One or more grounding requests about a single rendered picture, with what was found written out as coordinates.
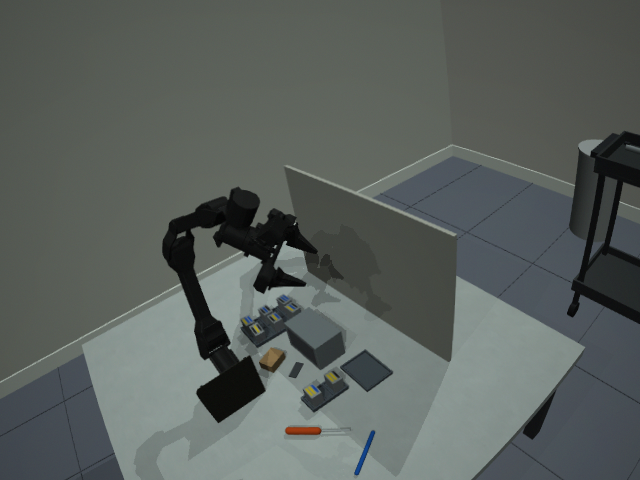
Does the blue rod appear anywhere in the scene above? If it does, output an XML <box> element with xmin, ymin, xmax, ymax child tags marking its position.
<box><xmin>354</xmin><ymin>430</ymin><xmax>375</xmax><ymax>475</ymax></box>

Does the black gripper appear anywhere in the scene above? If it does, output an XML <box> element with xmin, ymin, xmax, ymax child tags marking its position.
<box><xmin>240</xmin><ymin>214</ymin><xmax>318</xmax><ymax>294</ymax></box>

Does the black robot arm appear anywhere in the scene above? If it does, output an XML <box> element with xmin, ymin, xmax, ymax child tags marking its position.
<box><xmin>162</xmin><ymin>187</ymin><xmax>288</xmax><ymax>374</ymax></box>

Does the tan cardboard box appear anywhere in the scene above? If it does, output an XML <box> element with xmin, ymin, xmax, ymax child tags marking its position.
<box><xmin>259</xmin><ymin>347</ymin><xmax>286</xmax><ymax>373</ymax></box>

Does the orange-handled screwdriver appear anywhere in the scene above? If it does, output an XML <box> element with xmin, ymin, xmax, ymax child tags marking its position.
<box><xmin>285</xmin><ymin>427</ymin><xmax>351</xmax><ymax>435</ymax></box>

